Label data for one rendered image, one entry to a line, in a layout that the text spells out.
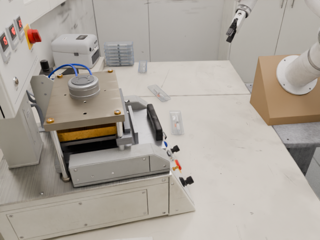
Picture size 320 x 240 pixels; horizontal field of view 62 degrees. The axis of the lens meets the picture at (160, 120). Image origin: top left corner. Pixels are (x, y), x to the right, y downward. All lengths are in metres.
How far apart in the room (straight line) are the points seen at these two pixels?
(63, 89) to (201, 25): 2.63
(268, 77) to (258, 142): 0.32
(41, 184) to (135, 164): 0.25
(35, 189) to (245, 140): 0.80
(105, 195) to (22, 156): 0.25
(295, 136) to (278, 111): 0.13
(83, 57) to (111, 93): 1.01
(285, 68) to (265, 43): 1.71
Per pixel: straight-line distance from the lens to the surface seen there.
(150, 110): 0.83
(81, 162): 0.69
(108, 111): 0.65
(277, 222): 0.91
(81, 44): 1.70
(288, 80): 1.35
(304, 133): 1.31
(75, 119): 0.64
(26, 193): 0.76
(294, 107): 1.34
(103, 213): 0.80
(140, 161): 0.69
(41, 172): 0.80
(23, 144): 0.80
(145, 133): 0.80
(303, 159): 1.64
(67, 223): 0.82
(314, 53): 1.19
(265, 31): 3.02
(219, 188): 0.95
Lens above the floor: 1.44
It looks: 33 degrees down
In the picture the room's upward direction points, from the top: 1 degrees counter-clockwise
